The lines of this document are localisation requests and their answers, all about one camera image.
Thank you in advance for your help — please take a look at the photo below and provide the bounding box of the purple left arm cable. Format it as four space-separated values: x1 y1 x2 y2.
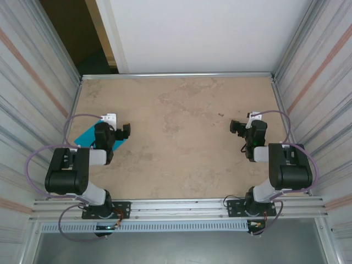
24 113 108 243

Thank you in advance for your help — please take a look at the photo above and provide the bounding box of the aluminium rear frame bar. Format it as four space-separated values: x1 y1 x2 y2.
80 71 277 81

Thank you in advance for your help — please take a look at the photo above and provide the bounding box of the grey slotted cable duct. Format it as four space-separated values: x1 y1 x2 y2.
40 221 250 234

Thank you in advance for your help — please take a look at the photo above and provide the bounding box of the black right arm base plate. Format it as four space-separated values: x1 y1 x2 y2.
226 199 277 218

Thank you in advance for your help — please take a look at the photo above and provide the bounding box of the blue paper sheet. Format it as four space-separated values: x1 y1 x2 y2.
74 118 129 151

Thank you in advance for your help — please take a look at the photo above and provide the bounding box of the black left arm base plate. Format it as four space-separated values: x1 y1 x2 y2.
81 201 131 220

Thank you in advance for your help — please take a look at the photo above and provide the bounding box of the red wire bundle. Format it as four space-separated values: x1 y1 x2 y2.
113 208 125 229
247 210 270 229

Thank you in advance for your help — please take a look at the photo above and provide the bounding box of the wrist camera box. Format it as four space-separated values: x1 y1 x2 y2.
246 111 262 129
98 113 118 128

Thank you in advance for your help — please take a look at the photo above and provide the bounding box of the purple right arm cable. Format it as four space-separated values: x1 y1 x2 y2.
251 109 318 237

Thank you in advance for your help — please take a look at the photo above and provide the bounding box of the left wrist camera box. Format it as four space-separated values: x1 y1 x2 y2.
98 113 118 128

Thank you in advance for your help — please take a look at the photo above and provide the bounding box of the aluminium mounting rail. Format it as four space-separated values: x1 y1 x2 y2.
29 195 329 222

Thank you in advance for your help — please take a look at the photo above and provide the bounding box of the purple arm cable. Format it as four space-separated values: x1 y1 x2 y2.
24 113 108 243
251 109 318 237

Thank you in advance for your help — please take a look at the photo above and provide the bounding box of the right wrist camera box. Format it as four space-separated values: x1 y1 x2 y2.
246 111 262 129

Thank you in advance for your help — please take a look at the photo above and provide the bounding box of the brown wooden door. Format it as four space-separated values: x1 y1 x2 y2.
40 0 104 65

